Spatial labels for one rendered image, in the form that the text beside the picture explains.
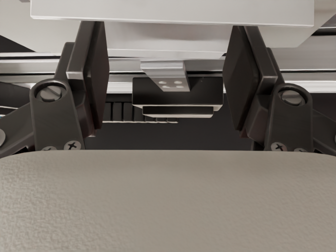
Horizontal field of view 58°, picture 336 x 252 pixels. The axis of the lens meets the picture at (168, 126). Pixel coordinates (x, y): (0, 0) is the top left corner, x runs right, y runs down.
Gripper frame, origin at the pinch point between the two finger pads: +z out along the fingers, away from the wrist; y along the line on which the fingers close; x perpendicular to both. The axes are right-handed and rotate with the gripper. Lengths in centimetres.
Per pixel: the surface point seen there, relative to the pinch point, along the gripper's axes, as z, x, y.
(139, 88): 20.2, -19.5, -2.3
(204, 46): 6.4, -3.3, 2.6
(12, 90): 26.4, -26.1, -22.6
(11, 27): 5.3, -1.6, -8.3
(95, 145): 36, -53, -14
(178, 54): 7.8, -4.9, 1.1
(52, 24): 4.8, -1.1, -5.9
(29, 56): 10.7, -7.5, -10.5
